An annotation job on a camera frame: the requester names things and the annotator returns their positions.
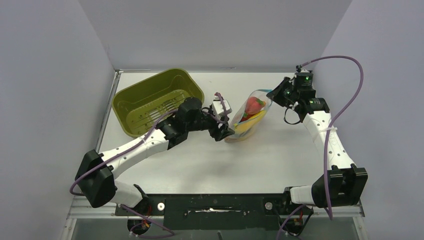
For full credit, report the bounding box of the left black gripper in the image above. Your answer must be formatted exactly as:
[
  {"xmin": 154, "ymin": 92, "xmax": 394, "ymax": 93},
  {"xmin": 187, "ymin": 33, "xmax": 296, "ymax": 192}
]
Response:
[{"xmin": 186, "ymin": 109, "xmax": 235, "ymax": 140}]

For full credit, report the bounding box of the clear zip top bag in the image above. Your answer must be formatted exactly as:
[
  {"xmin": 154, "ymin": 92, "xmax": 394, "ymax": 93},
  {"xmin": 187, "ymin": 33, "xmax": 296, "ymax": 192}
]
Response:
[{"xmin": 229, "ymin": 89, "xmax": 273, "ymax": 137}]

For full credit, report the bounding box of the olive green plastic bin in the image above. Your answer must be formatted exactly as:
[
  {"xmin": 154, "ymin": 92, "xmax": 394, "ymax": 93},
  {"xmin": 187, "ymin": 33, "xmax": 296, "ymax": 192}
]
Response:
[{"xmin": 112, "ymin": 68, "xmax": 205, "ymax": 138}]

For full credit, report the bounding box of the yellow toy banana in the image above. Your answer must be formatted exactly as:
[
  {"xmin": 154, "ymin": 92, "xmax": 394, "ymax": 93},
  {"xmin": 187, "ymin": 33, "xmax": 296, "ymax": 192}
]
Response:
[{"xmin": 233, "ymin": 110, "xmax": 268, "ymax": 134}]

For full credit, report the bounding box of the pink toy peach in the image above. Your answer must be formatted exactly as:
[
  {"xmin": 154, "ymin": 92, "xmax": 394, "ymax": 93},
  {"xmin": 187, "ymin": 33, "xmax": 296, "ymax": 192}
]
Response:
[{"xmin": 244, "ymin": 96, "xmax": 266, "ymax": 115}]

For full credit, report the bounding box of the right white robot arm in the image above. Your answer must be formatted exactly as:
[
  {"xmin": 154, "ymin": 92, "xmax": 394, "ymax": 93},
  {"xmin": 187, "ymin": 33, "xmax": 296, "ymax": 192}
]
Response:
[{"xmin": 266, "ymin": 72, "xmax": 368, "ymax": 214}]

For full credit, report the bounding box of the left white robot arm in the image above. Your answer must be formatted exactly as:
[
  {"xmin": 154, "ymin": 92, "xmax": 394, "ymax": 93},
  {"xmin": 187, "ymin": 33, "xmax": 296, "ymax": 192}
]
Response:
[{"xmin": 69, "ymin": 93, "xmax": 234, "ymax": 208}]

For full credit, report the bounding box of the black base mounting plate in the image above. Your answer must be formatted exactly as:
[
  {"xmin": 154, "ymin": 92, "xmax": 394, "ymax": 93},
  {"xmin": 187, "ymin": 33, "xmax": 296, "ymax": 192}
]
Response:
[{"xmin": 115, "ymin": 193, "xmax": 311, "ymax": 231}]

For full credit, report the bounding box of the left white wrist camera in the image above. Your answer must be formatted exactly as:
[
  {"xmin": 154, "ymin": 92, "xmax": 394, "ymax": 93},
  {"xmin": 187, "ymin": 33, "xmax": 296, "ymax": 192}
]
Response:
[{"xmin": 212, "ymin": 97, "xmax": 233, "ymax": 118}]

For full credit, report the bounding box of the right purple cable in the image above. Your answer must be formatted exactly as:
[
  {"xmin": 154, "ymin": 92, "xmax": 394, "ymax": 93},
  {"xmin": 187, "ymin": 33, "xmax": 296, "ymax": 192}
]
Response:
[{"xmin": 295, "ymin": 55, "xmax": 364, "ymax": 221}]

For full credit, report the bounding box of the purple cable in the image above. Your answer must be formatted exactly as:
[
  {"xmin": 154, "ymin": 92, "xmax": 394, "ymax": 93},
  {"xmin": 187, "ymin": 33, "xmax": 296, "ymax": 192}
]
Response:
[
  {"xmin": 69, "ymin": 92, "xmax": 230, "ymax": 239},
  {"xmin": 295, "ymin": 55, "xmax": 364, "ymax": 221}
]

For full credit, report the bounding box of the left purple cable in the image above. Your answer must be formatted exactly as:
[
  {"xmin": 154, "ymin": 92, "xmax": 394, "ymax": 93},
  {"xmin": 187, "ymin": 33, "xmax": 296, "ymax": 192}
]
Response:
[{"xmin": 69, "ymin": 92, "xmax": 230, "ymax": 239}]

